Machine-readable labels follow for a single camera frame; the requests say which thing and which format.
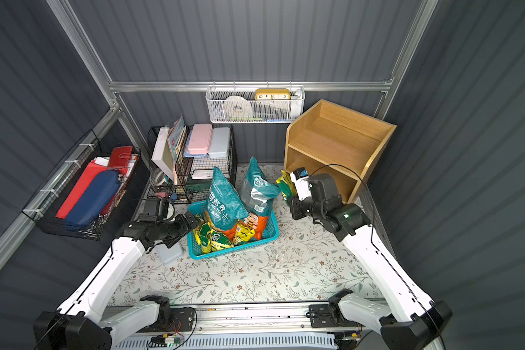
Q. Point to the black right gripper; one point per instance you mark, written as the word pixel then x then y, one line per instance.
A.
pixel 297 208

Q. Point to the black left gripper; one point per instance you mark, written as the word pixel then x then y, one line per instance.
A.
pixel 189 221

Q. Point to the yellow green bag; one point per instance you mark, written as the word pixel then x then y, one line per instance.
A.
pixel 219 241
pixel 202 238
pixel 286 186
pixel 243 235

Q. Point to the teal plastic basket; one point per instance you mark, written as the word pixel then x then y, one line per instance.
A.
pixel 270 234

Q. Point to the teal fertilizer bag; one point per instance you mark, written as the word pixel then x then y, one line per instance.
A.
pixel 257 194
pixel 221 191

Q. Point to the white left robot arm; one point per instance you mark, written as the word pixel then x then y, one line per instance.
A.
pixel 78 322

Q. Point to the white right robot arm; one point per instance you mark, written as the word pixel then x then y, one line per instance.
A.
pixel 410 318

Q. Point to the wooden shelf unit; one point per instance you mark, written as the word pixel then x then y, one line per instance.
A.
pixel 332 139

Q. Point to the light blue plastic case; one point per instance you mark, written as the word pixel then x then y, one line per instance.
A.
pixel 169 255

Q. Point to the blue zip pouch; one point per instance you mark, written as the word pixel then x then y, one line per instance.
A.
pixel 97 196

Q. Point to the white canvas board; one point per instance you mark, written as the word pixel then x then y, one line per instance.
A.
pixel 162 155

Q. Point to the dark red notebook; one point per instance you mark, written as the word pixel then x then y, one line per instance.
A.
pixel 120 158

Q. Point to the red folder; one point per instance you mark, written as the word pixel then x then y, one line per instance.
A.
pixel 90 172

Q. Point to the pink pencil case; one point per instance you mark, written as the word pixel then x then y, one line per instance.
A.
pixel 200 139

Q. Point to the light blue pencil case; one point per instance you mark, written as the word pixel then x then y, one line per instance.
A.
pixel 220 142

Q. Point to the yellow digital clock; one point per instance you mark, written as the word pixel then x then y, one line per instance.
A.
pixel 272 94

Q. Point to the white tape roll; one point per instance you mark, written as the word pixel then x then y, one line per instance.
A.
pixel 237 107

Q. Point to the black wire desk organizer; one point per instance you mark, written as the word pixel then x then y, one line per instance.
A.
pixel 194 175

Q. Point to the black wire wall basket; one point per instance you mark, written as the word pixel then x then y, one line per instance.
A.
pixel 121 208

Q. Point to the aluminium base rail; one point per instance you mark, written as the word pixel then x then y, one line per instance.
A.
pixel 220 319

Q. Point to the white wire wall basket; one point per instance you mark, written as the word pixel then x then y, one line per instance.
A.
pixel 263 111

